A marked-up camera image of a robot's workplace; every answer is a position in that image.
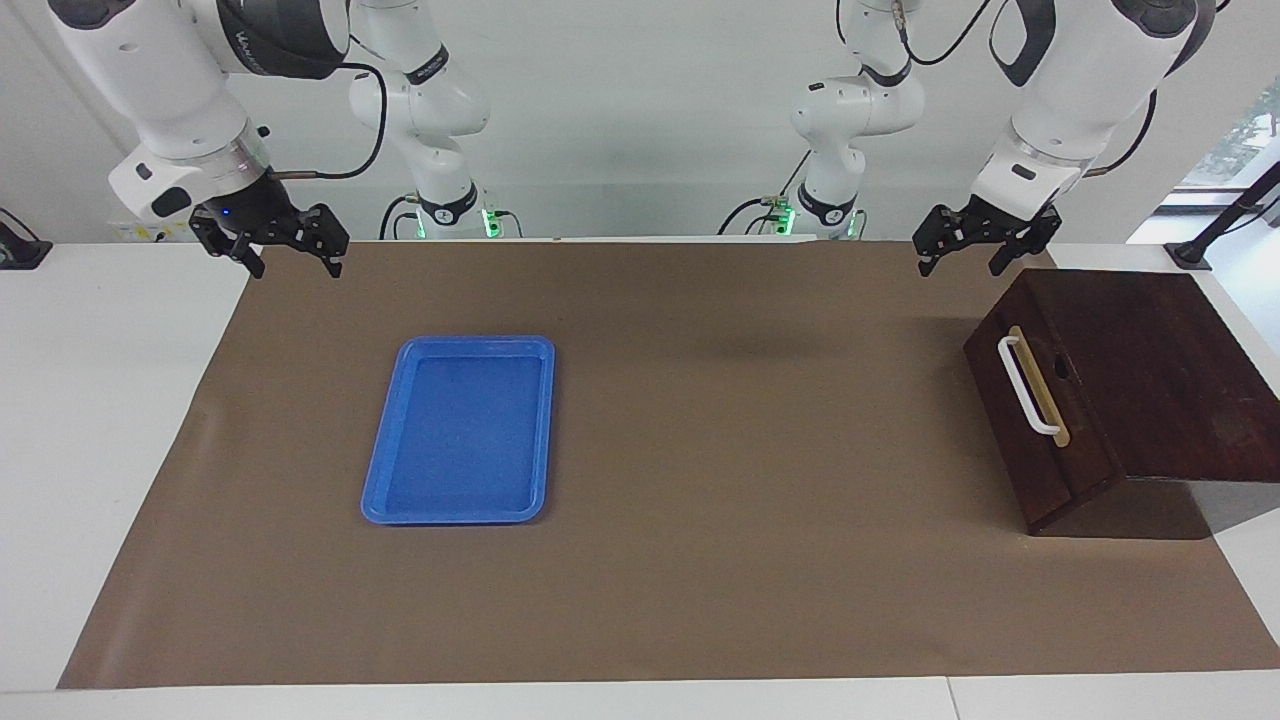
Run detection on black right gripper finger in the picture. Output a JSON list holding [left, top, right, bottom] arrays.
[[189, 207, 267, 280], [293, 204, 351, 280]]

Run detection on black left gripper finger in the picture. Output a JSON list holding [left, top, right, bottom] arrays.
[[987, 204, 1064, 279], [912, 204, 967, 279]]

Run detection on white drawer handle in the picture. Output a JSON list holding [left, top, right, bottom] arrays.
[[997, 325, 1072, 449]]

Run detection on dark wooden drawer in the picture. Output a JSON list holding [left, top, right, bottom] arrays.
[[963, 296, 1127, 534]]

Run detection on dark wooden drawer cabinet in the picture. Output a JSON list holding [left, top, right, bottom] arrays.
[[963, 268, 1280, 541]]

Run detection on window with green foliage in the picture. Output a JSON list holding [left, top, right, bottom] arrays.
[[1180, 75, 1280, 192]]

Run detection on blue plastic tray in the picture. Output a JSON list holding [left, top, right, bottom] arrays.
[[360, 335, 557, 527]]

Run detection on brown table mat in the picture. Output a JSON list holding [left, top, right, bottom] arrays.
[[57, 240, 1280, 691]]

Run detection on black right arm base cable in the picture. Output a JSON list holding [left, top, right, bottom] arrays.
[[379, 194, 422, 242]]

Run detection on black arm base cable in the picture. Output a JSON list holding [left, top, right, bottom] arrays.
[[379, 194, 422, 242], [716, 150, 813, 237]]

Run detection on white wall socket box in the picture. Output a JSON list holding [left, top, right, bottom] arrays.
[[109, 220, 198, 245]]

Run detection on black table clamp mount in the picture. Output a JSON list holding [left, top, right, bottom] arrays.
[[1164, 160, 1280, 272], [0, 207, 54, 272]]

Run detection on black left arm base cable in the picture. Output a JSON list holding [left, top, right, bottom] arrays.
[[716, 150, 813, 237]]

